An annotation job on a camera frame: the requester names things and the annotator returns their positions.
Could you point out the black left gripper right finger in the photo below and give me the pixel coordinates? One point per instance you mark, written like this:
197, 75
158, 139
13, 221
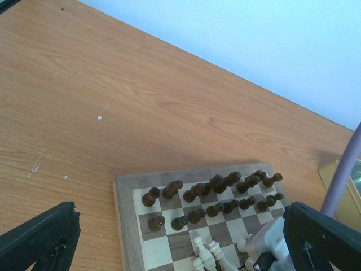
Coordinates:
318, 242

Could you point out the dark chess rook corner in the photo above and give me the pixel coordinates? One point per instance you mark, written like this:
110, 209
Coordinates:
269, 181

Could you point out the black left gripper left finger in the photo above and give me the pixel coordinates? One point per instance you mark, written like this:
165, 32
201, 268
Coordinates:
46, 242

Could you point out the dark chess knight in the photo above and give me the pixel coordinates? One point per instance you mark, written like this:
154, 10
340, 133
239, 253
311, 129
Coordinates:
172, 189

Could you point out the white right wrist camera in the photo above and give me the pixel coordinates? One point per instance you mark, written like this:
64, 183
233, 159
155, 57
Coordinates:
270, 251

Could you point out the dark chess pieces rows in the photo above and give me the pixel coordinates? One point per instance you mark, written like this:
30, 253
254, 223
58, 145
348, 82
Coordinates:
248, 206

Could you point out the wooden chess board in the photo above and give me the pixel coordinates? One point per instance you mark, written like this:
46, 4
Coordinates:
147, 203

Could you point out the white chess pieces pile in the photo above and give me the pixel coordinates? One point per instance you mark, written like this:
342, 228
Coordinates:
210, 255

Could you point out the open silver tin box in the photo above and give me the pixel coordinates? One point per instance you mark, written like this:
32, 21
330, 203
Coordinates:
348, 211

